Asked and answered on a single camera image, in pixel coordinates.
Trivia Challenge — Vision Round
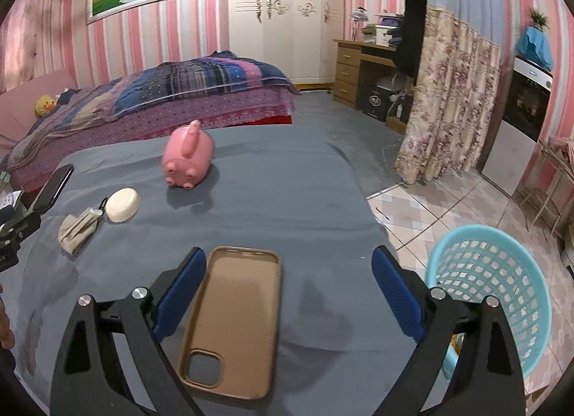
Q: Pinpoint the black hanging coat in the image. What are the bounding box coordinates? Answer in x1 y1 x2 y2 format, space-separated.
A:
394 0 429 80

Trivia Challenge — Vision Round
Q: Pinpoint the white printer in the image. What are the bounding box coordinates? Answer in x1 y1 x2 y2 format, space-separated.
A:
362 25 395 44

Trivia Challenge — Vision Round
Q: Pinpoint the black box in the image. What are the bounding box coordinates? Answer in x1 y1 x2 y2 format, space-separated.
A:
362 83 390 123

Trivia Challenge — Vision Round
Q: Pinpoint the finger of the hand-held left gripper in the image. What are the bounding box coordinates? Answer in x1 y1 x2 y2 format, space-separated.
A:
0 211 42 246

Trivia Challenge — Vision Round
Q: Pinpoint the yellow duck plush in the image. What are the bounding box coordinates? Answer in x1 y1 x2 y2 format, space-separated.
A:
35 94 58 118

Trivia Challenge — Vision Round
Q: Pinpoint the white fan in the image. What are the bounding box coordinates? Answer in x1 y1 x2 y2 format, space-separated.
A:
376 73 415 98

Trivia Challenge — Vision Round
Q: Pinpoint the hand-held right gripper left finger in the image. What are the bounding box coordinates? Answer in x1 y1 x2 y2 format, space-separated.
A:
50 246 208 416

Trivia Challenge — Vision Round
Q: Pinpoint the pink cloth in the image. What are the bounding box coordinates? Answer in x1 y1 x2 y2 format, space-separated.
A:
549 136 574 157

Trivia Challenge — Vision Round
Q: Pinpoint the pink headboard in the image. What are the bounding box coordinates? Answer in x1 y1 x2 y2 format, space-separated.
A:
0 68 79 143

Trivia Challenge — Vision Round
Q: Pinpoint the white wardrobe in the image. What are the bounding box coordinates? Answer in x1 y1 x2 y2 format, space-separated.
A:
226 0 346 85

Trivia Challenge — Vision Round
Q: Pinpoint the black smartphone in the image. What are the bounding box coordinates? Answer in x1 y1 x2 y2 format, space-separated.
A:
29 164 75 219

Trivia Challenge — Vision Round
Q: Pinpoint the pile of dark clothes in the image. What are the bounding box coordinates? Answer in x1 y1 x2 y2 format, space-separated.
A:
377 13 406 47

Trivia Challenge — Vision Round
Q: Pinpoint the white water dispenser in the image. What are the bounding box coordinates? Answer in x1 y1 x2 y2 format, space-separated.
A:
482 55 554 197

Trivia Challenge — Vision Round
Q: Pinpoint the floral room curtain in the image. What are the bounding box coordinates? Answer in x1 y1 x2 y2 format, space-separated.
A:
395 0 503 186

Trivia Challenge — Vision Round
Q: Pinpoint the white soap bar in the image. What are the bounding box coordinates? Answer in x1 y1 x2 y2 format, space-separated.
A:
105 187 140 223

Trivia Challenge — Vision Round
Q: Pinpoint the desk lamp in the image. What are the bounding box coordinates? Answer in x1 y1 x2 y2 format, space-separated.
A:
350 7 369 42

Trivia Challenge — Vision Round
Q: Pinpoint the pink window curtain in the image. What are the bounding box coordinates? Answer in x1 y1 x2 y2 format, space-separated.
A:
0 0 68 94

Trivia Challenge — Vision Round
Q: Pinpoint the purple dotted bed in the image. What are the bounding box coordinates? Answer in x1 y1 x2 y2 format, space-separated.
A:
0 51 302 188

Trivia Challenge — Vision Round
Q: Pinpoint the light blue plastic basket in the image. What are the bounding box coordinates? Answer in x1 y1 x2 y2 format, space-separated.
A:
424 224 551 378

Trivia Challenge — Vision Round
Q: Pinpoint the wooden desk with drawers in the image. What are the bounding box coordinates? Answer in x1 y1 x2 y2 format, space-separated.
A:
334 38 415 123

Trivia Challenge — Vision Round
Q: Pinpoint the plaid patchwork quilt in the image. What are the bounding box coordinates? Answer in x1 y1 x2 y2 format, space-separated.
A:
4 51 302 166

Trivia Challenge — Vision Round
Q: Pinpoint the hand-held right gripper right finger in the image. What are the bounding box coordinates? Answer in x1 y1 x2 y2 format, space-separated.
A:
371 246 525 416

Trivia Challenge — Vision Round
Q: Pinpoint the small green plant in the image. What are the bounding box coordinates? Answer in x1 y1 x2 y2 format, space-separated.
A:
528 8 550 31

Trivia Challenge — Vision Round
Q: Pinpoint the pink piggy bank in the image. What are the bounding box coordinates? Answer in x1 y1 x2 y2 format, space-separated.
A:
162 120 215 190

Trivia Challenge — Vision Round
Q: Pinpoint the person's left hand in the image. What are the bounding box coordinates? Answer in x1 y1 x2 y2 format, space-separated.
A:
0 293 16 349

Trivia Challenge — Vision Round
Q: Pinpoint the beige folded cloth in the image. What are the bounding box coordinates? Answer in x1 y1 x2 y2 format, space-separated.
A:
58 207 107 255

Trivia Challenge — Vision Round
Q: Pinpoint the grey tablecloth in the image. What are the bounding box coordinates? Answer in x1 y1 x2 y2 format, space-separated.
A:
0 124 391 416

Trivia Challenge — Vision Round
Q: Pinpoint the white metal rack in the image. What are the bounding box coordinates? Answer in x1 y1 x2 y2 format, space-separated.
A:
518 136 574 237

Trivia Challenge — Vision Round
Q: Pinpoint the blue cloth cover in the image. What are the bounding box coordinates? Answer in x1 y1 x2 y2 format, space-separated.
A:
516 26 553 71

